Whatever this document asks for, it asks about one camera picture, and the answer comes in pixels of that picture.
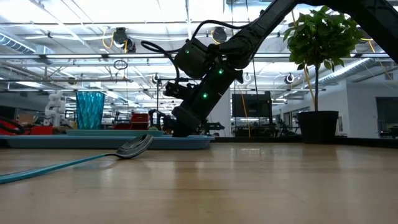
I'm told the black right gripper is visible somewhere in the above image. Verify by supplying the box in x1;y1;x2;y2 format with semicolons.
171;80;233;138

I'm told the spoon with teal handle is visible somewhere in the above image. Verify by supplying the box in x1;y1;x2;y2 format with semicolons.
0;134;154;185

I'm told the teal translucent cup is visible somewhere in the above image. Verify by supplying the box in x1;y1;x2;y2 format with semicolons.
75;91;106;131

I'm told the blue plastic tray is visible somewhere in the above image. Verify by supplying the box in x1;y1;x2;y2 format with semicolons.
6;133;215;151

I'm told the red tool box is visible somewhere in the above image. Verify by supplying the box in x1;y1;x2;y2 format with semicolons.
113;113;150;131

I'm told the green plant in black pot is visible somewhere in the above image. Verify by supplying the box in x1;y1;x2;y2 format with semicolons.
282;5;365;145

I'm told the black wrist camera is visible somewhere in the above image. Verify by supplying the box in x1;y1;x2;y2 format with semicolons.
162;80;192;101

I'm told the black wall screen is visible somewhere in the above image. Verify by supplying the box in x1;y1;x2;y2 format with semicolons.
231;91;274;118

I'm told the black ceiling cable reel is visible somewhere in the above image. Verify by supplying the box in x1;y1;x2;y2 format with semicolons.
211;26;228;44
112;27;137;53

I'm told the black looped wrist cable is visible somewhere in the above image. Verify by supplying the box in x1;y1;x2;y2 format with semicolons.
141;19;250;82

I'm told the black curved hose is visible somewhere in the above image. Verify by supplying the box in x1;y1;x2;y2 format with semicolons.
0;115;26;135

